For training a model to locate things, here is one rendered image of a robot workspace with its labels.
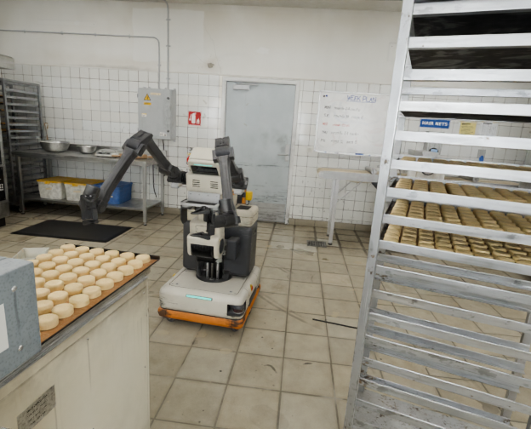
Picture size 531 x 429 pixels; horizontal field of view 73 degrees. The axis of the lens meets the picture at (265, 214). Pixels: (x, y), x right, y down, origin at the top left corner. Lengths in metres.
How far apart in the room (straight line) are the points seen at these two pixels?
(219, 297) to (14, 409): 1.67
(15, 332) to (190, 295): 1.95
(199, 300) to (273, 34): 3.95
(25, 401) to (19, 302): 0.44
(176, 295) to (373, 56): 4.13
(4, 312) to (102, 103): 5.54
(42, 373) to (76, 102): 5.48
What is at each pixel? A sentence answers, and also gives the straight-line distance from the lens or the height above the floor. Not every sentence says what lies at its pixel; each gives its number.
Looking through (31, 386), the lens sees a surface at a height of 0.79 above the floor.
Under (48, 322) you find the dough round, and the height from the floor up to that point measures 0.92.
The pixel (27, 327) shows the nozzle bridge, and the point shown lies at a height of 1.08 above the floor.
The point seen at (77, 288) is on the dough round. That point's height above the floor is 0.92.
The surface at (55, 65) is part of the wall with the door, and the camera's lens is 6.51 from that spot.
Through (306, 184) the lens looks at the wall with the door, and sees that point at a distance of 5.36.
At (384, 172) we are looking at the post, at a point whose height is 1.30.
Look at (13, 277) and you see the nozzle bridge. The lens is 0.65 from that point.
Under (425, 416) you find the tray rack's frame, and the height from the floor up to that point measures 0.15.
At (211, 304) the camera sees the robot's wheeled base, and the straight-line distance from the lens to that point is 2.54.
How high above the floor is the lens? 1.41
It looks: 14 degrees down
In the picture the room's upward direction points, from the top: 4 degrees clockwise
